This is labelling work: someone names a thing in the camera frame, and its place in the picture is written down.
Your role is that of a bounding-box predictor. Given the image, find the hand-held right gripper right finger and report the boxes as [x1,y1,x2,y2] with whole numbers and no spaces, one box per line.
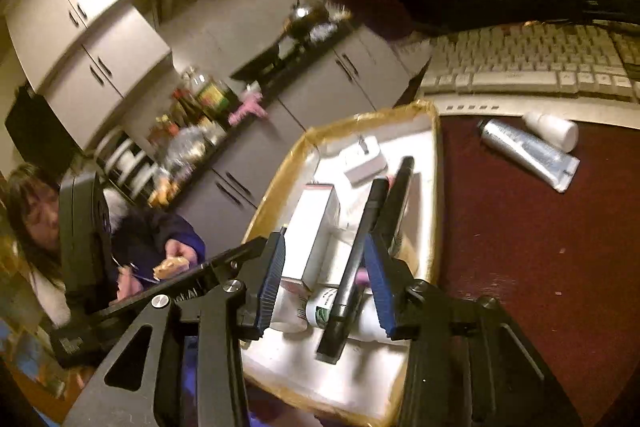
[364,231,583,427]

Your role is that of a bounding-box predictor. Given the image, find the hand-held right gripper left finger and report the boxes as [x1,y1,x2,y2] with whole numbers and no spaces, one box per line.
[62,227,287,427]

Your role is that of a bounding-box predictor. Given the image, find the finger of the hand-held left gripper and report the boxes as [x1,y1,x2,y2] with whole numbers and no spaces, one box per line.
[107,236,275,324]

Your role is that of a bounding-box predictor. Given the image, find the white pill bottle red label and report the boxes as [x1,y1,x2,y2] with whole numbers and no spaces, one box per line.
[270,279,310,334]

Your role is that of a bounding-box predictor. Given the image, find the plain black marker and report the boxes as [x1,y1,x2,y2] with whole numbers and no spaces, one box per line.
[316,178,390,364]

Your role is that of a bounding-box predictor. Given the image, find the small white square case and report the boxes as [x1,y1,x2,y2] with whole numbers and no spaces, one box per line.
[347,289,408,344]

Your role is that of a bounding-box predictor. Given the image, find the small white bottle green label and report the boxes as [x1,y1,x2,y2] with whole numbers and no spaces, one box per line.
[306,287,346,329]

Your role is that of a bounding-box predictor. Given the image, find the long white carton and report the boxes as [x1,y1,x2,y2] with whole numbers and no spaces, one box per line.
[282,183,342,293]

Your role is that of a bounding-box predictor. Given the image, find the black pen with yellow handle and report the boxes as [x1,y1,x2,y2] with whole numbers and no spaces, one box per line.
[380,156,416,258]

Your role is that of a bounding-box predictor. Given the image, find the white tray with yellow tape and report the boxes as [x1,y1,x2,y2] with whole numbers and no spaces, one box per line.
[240,99,444,427]

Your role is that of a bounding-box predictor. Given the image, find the white square power adapter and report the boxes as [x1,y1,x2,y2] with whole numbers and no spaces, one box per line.
[342,134,389,188]

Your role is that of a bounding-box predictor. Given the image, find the piece of bread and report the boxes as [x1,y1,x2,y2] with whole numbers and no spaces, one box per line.
[152,257,192,283]

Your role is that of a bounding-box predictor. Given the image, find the rack of white plates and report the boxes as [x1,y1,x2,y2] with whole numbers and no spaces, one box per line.
[94,129,157,198]

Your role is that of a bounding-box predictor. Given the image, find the purple clothing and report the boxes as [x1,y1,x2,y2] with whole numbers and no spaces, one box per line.
[181,336,323,427]

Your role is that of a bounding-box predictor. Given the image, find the clear plastic bag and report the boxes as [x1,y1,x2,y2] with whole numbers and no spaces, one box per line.
[166,126,212,168]

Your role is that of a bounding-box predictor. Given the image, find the pink fluffy item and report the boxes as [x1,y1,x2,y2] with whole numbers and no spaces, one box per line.
[228,89,267,126]

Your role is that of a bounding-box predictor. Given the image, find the glass condiment bottle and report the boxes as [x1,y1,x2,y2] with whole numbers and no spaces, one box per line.
[194,74,240,124]

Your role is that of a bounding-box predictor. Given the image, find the grey lower kitchen cabinets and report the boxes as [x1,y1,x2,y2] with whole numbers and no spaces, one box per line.
[170,27,428,230]

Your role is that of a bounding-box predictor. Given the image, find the grey squeeze tube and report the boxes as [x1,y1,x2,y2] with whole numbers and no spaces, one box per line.
[476,118,581,194]

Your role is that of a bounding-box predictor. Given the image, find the small white capped bottle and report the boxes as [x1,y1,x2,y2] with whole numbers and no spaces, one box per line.
[521,111,580,152]

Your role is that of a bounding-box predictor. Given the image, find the beige computer keyboard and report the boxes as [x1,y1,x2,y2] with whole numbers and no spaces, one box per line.
[417,23,640,104]

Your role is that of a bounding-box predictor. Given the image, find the metal pot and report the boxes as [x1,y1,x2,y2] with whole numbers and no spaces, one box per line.
[284,0,332,40]

